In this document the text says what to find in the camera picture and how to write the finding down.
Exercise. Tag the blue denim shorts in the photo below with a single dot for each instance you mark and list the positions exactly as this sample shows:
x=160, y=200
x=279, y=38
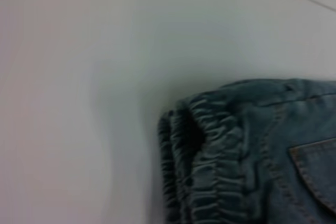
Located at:
x=249, y=155

